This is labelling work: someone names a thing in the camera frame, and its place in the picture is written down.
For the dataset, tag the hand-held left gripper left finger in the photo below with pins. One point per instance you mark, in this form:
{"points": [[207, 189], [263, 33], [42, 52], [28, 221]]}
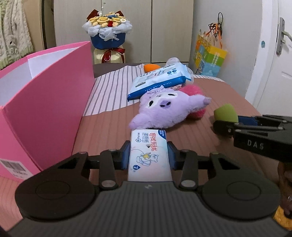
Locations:
{"points": [[125, 157]]}

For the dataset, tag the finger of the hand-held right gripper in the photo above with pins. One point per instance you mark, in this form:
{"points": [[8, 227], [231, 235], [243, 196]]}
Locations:
{"points": [[269, 120], [223, 128]]}

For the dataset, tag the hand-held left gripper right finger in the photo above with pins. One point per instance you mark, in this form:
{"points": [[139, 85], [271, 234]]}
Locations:
{"points": [[171, 157]]}

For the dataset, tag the green makeup sponge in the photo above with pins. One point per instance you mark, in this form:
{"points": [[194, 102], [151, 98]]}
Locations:
{"points": [[225, 112]]}

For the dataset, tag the small white wet wipes packet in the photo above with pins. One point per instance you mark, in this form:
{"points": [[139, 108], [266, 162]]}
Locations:
{"points": [[150, 157]]}

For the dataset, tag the large blue wet wipes pack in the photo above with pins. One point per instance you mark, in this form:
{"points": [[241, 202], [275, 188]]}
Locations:
{"points": [[157, 79]]}

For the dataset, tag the pink cardboard box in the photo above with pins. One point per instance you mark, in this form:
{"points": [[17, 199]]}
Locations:
{"points": [[45, 102]]}

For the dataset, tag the person's right hand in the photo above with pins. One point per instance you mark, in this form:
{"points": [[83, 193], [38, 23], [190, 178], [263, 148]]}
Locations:
{"points": [[285, 182]]}

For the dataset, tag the pink plush toy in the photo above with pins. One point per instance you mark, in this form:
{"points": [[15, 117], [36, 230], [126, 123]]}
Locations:
{"points": [[194, 90]]}

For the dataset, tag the purple plush toy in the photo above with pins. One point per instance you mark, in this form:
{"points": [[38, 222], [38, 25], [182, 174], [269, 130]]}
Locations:
{"points": [[164, 107]]}

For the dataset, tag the white door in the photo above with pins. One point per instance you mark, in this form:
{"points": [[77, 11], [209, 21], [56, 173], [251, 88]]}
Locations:
{"points": [[273, 68]]}

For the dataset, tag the striped bed sheet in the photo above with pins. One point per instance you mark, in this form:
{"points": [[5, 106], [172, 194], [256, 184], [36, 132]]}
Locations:
{"points": [[109, 91]]}

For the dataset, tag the colourful paper gift bag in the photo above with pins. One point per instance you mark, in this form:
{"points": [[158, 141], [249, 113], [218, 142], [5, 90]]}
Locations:
{"points": [[209, 59]]}

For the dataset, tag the yellow object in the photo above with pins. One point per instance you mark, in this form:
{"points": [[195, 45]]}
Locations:
{"points": [[284, 220]]}

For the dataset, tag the clear plastic packet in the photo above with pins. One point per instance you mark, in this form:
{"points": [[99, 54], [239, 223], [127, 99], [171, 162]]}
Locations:
{"points": [[173, 61]]}

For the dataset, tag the orange makeup sponge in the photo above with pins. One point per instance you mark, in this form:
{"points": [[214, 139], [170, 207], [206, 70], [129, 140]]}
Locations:
{"points": [[151, 67]]}

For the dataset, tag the beige wardrobe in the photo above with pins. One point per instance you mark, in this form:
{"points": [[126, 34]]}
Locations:
{"points": [[159, 29]]}

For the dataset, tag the flower bouquet in blue wrap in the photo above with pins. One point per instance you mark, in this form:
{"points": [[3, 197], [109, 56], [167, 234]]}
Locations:
{"points": [[107, 32]]}

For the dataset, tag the cream knitted sweater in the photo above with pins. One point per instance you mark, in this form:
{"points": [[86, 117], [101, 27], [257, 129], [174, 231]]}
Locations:
{"points": [[13, 29]]}

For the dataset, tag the blue round wall sticker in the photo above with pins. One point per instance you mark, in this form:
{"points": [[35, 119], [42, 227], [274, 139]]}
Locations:
{"points": [[263, 44]]}

